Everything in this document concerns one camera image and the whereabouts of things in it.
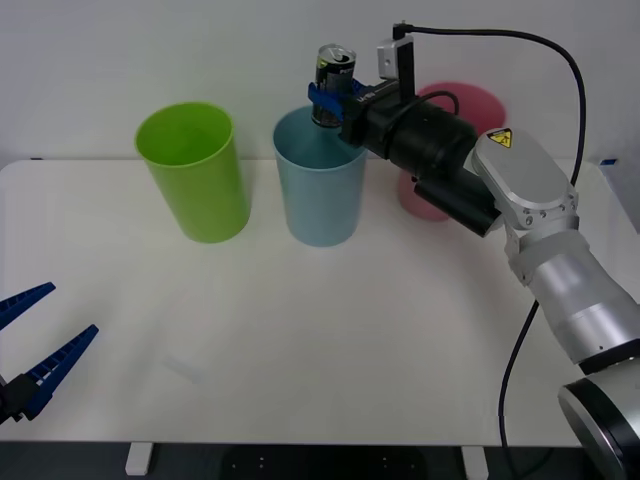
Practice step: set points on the pink plastic bin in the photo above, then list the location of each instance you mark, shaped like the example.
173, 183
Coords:
482, 107

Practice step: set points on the dark drink can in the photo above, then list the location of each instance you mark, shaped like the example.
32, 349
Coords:
334, 67

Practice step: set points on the white table leg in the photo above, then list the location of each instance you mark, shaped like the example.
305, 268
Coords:
137, 459
474, 462

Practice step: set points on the pale blue plastic bin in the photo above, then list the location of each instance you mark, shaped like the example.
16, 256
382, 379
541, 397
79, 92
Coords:
320, 205

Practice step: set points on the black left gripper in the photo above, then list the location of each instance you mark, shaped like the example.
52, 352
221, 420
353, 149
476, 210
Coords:
2, 405

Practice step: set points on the silver and black right arm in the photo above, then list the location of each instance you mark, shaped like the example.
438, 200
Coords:
525, 180

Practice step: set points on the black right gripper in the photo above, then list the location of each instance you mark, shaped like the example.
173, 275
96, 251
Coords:
375, 115

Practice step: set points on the green plastic bin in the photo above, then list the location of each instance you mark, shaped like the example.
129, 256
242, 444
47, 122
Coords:
200, 200

